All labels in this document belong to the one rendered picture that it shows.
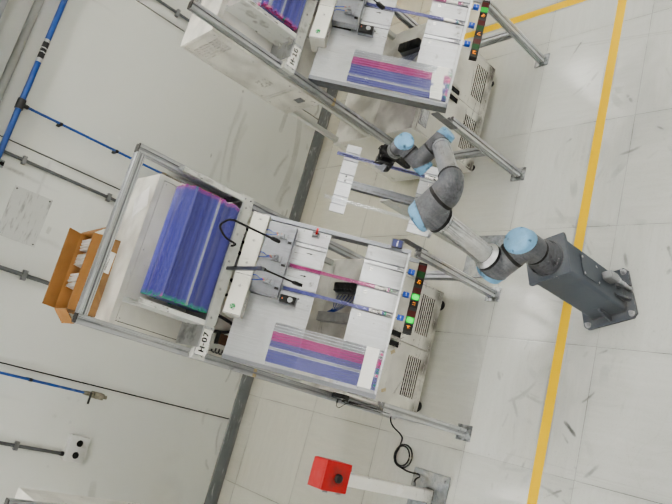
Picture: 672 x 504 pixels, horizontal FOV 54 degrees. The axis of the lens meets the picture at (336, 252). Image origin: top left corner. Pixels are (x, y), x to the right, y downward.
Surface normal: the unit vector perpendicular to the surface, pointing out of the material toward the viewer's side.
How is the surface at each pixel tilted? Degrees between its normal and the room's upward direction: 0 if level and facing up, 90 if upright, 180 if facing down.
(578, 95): 0
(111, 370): 90
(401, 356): 90
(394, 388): 90
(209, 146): 90
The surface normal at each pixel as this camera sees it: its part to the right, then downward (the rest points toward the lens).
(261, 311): -0.03, -0.25
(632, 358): -0.71, -0.36
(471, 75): 0.65, -0.01
